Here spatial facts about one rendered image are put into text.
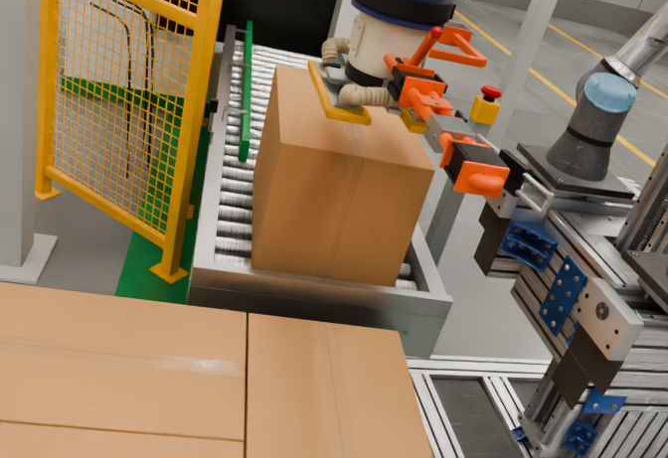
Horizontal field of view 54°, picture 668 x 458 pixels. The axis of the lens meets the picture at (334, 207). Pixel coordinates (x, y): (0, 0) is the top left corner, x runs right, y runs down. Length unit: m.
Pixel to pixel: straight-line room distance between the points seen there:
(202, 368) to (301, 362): 0.23
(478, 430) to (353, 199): 0.83
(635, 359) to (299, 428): 0.67
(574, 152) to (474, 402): 0.89
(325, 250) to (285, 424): 0.52
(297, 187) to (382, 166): 0.22
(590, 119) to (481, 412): 0.97
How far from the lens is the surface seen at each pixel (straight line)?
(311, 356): 1.60
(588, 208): 1.78
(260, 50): 3.73
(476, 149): 1.04
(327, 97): 1.48
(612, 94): 1.67
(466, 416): 2.13
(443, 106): 1.22
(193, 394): 1.46
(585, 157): 1.70
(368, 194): 1.68
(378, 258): 1.79
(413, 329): 1.86
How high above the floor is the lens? 1.59
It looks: 28 degrees down
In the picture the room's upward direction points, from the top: 16 degrees clockwise
